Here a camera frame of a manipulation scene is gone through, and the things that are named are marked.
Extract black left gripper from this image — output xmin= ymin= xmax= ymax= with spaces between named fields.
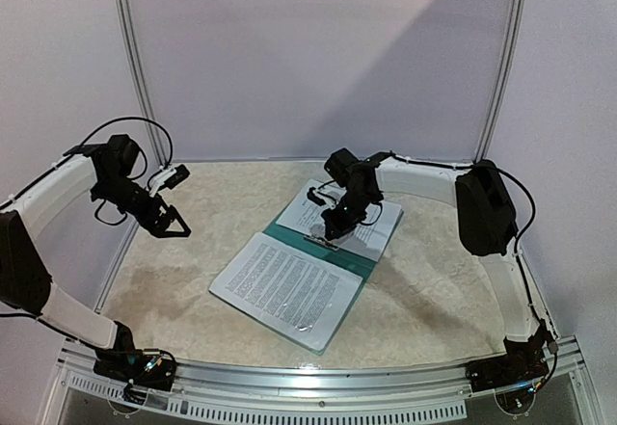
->
xmin=94 ymin=173 xmax=192 ymax=237

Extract metal folder clip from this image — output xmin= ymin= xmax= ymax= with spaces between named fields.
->
xmin=304 ymin=235 xmax=339 ymax=251

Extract white paper stack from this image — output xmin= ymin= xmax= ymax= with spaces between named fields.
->
xmin=276 ymin=179 xmax=403 ymax=262

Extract green file folder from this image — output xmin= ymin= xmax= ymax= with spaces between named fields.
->
xmin=207 ymin=177 xmax=405 ymax=355

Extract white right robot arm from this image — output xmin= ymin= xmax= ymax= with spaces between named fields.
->
xmin=322 ymin=148 xmax=555 ymax=383

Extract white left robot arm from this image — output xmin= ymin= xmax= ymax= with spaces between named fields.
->
xmin=1 ymin=114 xmax=128 ymax=357

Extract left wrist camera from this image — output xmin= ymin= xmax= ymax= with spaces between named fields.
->
xmin=147 ymin=164 xmax=190 ymax=198

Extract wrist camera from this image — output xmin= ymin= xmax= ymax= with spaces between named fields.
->
xmin=306 ymin=147 xmax=361 ymax=209
xmin=147 ymin=164 xmax=190 ymax=198

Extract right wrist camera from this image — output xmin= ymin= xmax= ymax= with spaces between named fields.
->
xmin=306 ymin=147 xmax=361 ymax=209

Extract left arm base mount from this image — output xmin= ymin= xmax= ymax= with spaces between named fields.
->
xmin=94 ymin=337 xmax=177 ymax=405

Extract left aluminium corner post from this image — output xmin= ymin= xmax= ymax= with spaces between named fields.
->
xmin=109 ymin=0 xmax=171 ymax=164

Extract aluminium corner post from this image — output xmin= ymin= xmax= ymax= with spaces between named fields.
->
xmin=474 ymin=0 xmax=525 ymax=161
xmin=109 ymin=0 xmax=171 ymax=164

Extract aluminium front rail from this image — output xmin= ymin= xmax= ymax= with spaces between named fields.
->
xmin=43 ymin=338 xmax=602 ymax=424

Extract right aluminium corner post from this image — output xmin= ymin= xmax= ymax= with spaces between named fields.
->
xmin=474 ymin=0 xmax=525 ymax=161

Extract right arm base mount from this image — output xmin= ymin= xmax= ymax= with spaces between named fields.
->
xmin=465 ymin=335 xmax=558 ymax=393

